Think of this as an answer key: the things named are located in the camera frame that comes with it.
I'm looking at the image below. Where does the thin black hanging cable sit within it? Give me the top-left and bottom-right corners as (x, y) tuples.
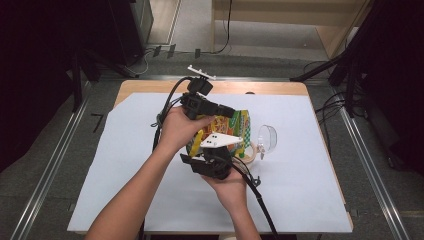
(213, 0), (234, 55)

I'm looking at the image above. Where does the person's left hand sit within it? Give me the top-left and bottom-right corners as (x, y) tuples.
(159, 105), (216, 155)

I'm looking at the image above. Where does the glass jar with wooden collar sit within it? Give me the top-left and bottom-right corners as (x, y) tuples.
(233, 141), (259, 165)

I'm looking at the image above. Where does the yellow green seasoning packet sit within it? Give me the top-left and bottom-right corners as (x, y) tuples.
(185, 109), (253, 160)

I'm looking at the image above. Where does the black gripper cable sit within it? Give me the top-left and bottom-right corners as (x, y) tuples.
(229, 156), (281, 240)
(151, 76), (194, 153)

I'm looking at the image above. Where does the person's right hand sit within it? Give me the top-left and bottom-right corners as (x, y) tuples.
(201, 168), (249, 215)

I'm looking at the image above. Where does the black tripod stand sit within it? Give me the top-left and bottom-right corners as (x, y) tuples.
(289, 0), (394, 118)

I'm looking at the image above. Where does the metal floor rail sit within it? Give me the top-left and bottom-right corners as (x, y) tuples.
(329, 85), (412, 240)
(9, 96), (92, 240)

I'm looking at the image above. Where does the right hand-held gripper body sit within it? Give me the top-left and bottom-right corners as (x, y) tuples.
(179, 132), (244, 181)

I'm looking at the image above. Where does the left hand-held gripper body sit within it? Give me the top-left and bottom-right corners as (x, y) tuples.
(180, 64), (217, 120)

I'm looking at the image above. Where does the black metal stand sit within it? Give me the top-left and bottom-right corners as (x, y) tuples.
(68, 46), (138, 113)

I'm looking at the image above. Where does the white table cover sheet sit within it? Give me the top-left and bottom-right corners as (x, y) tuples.
(66, 92), (354, 234)

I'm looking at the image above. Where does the dark cabinet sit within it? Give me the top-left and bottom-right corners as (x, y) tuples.
(109, 0), (155, 66)

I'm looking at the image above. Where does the dark curtain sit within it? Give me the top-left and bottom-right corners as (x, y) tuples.
(0, 0), (112, 174)
(353, 0), (424, 175)

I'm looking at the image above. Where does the light wooden shelf unit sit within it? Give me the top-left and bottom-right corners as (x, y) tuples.
(210, 0), (371, 60)

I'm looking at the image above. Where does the white floor cable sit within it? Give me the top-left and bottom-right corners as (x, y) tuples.
(132, 49), (152, 76)

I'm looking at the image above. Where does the bundle of black floor cables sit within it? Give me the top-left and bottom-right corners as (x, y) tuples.
(314, 59), (348, 155)

